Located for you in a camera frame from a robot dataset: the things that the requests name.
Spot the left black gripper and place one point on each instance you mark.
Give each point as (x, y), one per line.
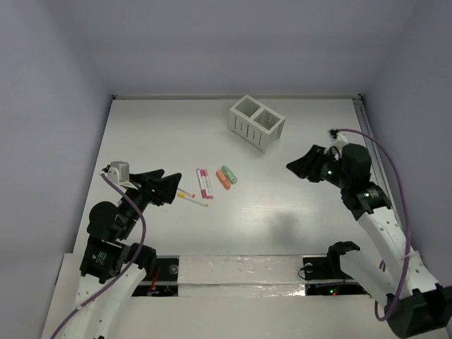
(147, 188)

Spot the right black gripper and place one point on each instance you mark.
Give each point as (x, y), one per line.
(307, 165)

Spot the yellow-capped white marker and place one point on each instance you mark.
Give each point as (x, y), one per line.
(192, 200)

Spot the orange highlighter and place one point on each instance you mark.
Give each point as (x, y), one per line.
(223, 179)

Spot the green highlighter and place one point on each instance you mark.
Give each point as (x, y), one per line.
(229, 174)

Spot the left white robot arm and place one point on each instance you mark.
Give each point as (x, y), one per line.
(116, 259)

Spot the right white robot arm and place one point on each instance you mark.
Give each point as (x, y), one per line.
(412, 299)

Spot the white two-compartment organizer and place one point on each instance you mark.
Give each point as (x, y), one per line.
(255, 122)

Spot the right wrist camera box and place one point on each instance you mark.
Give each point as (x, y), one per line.
(338, 142)

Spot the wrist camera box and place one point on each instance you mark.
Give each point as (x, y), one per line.
(118, 172)
(338, 142)

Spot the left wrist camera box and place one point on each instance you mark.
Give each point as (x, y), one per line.
(118, 172)

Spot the aluminium rail right edge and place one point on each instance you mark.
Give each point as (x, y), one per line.
(376, 154)

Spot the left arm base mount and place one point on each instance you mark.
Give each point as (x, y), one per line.
(163, 281)

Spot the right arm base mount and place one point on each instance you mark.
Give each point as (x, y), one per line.
(323, 275)

